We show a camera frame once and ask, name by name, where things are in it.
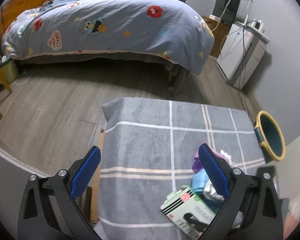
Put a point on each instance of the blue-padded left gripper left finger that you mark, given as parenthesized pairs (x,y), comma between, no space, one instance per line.
(37,219)

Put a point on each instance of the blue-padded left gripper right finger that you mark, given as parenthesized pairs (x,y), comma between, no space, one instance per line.
(251,207)

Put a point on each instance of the silver foil medicine sachet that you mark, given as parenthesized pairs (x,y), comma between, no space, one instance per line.
(210,192)

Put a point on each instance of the white tissue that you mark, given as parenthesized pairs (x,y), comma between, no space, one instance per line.
(227,157)

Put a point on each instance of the green white cardboard box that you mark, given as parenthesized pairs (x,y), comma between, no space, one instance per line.
(188,212)

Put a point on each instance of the yellow teal trash bin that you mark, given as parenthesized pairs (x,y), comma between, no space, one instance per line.
(270,137)

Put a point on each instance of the grey plaid blanket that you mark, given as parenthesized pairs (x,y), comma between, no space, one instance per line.
(148,152)

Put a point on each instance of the small green bin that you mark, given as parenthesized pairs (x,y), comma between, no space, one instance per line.
(9,69)

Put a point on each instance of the white air purifier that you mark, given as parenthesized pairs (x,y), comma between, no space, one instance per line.
(242,50)

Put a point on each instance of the brown wooden nightstand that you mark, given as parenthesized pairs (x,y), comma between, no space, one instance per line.
(219,31)

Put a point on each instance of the black monitor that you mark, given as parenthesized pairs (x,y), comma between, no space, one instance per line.
(226,10)

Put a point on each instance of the blue cartoon duvet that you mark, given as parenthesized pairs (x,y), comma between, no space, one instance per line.
(169,29)

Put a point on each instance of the orange wooden bed frame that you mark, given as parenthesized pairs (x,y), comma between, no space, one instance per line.
(12,8)

